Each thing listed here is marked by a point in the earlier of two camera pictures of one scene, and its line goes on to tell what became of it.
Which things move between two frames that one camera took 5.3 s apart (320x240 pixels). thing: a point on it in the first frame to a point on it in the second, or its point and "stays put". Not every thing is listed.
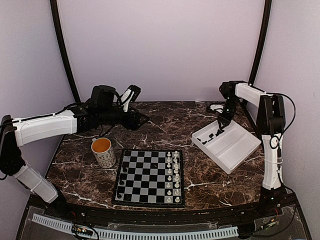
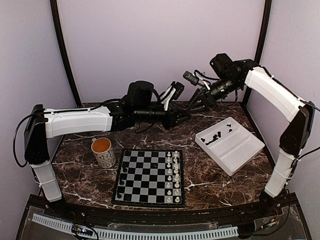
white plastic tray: (229, 148) stays put
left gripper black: (135, 125) to (171, 121)
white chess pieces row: (173, 182) stays put
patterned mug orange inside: (101, 147) stays put
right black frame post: (263, 41) stays put
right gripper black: (225, 122) to (209, 100)
